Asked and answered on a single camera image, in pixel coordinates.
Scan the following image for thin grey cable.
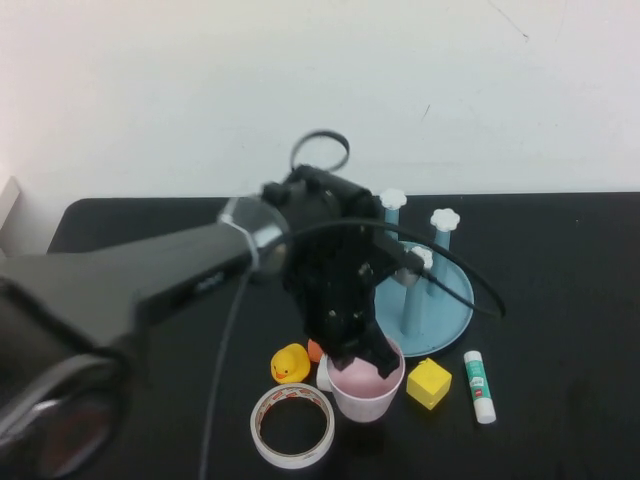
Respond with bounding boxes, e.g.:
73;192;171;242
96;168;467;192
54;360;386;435
197;272;251;480

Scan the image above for white tape roll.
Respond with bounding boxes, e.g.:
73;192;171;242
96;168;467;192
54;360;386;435
249;382;336;470

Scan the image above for white panel edge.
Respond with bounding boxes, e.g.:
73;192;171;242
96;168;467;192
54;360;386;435
0;175;24;257

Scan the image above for black left camera cable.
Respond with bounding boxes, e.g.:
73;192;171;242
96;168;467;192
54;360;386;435
279;222;507;321

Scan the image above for black cable loop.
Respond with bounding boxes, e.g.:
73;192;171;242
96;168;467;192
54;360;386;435
288;128;351;174

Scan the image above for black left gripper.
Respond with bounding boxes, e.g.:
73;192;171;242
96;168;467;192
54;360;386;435
282;223;406;381

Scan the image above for blue cup stand, white caps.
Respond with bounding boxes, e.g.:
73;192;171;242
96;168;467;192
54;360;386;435
372;188;474;358

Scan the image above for green and white glue stick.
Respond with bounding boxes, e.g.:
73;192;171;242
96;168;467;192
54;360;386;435
462;349;497;425

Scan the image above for white foam cube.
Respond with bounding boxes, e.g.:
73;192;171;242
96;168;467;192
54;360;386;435
315;354;332;392

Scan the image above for yellow plastic cube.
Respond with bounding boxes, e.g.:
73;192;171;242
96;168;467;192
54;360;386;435
405;357;453;412

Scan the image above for pale pink plastic cup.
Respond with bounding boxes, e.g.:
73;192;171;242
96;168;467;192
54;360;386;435
324;337;406;424

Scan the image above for yellow rubber duck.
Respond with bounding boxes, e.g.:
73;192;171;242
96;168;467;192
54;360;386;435
270;342;311;385

